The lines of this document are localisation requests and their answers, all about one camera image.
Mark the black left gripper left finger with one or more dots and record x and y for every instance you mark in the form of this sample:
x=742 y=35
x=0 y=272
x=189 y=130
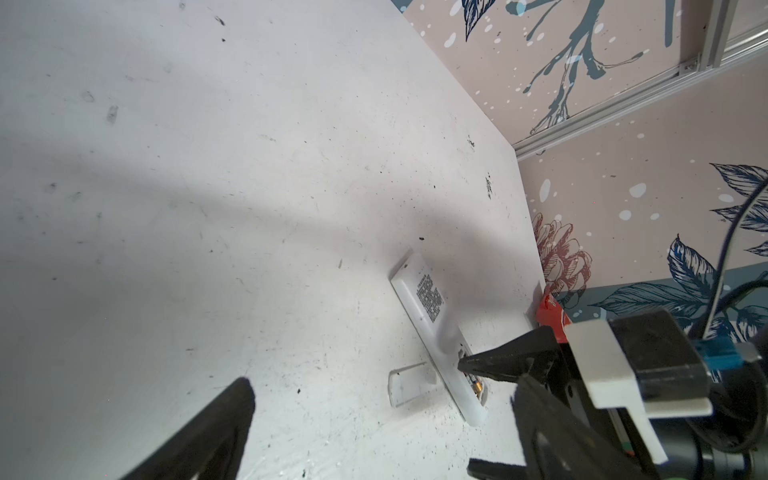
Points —
x=211 y=445

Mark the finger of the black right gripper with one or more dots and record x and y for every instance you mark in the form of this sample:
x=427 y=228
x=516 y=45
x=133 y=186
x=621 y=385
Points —
x=487 y=470
x=536 y=353

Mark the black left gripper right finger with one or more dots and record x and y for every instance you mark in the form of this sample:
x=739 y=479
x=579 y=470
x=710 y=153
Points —
x=557 y=445

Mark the black gold AAA battery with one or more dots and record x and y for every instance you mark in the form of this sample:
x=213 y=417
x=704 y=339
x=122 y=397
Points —
x=476 y=385

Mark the white battery cover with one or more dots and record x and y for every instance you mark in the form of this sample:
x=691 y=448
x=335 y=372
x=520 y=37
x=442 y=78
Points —
x=411 y=382

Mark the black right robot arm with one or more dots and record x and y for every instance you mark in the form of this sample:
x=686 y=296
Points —
x=731 y=443

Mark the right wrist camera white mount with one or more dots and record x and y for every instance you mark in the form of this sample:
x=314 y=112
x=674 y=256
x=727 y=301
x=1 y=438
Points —
x=644 y=364

